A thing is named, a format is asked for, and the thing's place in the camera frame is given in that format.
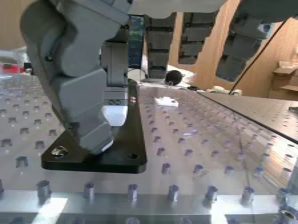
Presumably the clear box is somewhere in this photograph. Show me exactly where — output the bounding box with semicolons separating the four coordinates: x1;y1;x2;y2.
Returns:
0;75;298;224

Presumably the small white box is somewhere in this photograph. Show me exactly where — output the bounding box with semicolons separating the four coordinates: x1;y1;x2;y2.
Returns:
153;95;180;108

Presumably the cardboard box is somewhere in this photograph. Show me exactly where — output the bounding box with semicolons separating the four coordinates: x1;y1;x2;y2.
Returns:
270;59;298;100

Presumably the metal nut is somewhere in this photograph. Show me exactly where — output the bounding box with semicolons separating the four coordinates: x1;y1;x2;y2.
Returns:
51;146;70;158

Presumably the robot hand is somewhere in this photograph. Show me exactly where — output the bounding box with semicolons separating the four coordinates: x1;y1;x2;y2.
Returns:
19;0;298;156

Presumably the black plate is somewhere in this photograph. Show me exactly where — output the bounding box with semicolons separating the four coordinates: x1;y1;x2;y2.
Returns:
40;78;149;174

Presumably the thin stick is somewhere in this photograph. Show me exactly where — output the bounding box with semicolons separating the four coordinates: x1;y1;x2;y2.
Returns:
228;18;298;96

